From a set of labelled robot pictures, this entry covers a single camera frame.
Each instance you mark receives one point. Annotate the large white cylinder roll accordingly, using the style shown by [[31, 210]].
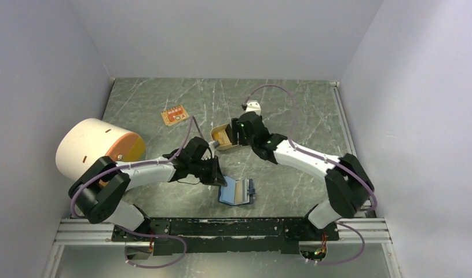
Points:
[[91, 139]]

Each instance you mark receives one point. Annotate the aluminium frame rail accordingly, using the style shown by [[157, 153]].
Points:
[[359, 231]]

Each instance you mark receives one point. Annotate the beige oval card tray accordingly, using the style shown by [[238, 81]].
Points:
[[223, 134]]

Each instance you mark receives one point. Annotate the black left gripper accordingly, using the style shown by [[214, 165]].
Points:
[[216, 176]]

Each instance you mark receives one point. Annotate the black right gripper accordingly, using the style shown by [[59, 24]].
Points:
[[236, 127]]

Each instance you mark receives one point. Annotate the gold credit card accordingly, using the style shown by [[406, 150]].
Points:
[[241, 192]]

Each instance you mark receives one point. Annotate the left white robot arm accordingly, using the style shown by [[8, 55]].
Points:
[[99, 191]]

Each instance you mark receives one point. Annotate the blue leather card holder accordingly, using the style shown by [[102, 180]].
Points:
[[226, 194]]

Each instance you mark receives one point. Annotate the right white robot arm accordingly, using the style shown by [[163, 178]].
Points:
[[348, 186]]

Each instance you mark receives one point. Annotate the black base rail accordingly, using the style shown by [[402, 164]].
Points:
[[170, 236]]

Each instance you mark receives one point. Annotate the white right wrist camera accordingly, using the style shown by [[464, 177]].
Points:
[[252, 106]]

